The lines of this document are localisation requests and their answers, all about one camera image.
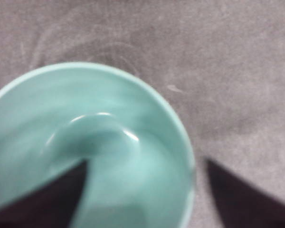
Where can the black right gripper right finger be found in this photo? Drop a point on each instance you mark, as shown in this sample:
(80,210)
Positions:
(240,205)

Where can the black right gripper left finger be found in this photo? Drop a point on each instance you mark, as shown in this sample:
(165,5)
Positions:
(51,206)

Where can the mint green bowl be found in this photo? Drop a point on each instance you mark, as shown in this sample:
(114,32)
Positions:
(140,164)

